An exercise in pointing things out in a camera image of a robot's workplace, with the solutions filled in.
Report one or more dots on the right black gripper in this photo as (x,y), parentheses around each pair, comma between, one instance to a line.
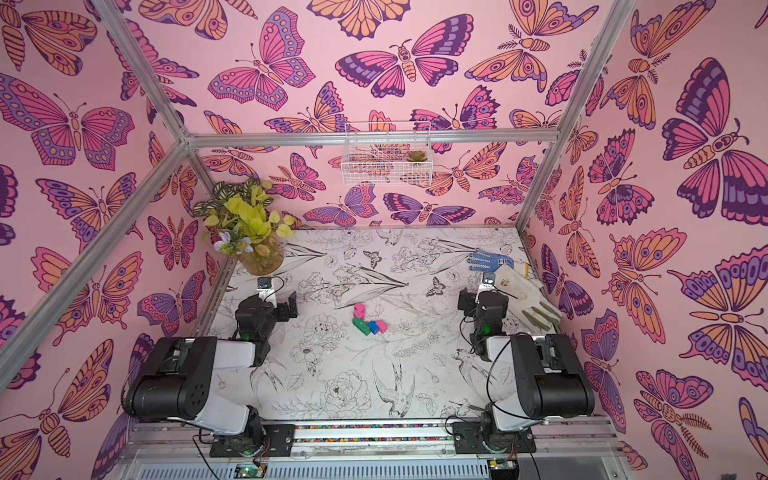
(480,298)

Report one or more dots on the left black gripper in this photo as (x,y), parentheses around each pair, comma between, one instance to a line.
(282,309)

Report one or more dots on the green lego brick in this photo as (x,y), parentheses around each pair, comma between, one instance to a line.
(361,325)

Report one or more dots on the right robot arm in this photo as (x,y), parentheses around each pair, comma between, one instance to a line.
(549,379)

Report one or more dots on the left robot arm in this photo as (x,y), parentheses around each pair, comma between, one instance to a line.
(175,382)

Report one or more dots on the white work glove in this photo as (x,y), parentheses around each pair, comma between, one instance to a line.
(526,301)

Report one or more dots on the blue work glove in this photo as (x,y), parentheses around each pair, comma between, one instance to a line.
(484,261)

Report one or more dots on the potted green plant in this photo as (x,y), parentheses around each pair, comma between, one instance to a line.
(241,223)

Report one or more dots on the small succulent in basket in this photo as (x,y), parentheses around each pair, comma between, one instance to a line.
(417,156)

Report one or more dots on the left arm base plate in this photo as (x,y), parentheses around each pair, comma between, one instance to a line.
(270,440)

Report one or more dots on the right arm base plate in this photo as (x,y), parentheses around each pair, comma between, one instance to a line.
(474,437)

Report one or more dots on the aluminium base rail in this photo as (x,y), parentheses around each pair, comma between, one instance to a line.
(585,448)

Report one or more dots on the white wire basket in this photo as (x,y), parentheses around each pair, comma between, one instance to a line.
(377,153)

